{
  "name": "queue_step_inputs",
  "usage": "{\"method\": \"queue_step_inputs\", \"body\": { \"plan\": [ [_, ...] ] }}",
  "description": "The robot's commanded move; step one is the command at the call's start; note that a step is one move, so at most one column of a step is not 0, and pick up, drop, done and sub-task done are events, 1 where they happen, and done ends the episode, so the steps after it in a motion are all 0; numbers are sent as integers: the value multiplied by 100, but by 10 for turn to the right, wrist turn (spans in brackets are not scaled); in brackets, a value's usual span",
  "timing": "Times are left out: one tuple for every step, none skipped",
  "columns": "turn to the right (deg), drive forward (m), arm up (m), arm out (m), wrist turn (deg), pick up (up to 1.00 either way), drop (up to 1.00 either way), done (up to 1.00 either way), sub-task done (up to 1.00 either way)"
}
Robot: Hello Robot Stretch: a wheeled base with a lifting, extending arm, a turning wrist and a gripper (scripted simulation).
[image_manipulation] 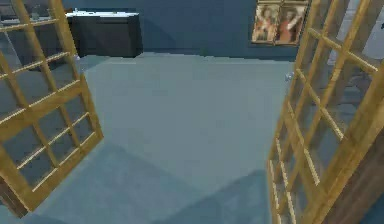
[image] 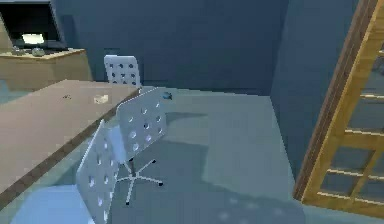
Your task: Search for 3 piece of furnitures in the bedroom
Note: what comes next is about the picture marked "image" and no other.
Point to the small dark blue object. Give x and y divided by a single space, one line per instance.
167 96

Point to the white perforated swivel chair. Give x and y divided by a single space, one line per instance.
141 125
96 173
122 70

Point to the small white object on table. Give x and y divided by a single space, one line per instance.
101 98

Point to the brown wooden table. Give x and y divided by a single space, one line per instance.
40 123

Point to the light wooden cabinet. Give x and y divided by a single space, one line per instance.
43 68

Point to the wooden door with glass panes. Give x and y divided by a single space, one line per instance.
353 133

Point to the small grey round object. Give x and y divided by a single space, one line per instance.
38 51
17 51

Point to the black television set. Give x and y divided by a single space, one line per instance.
30 23

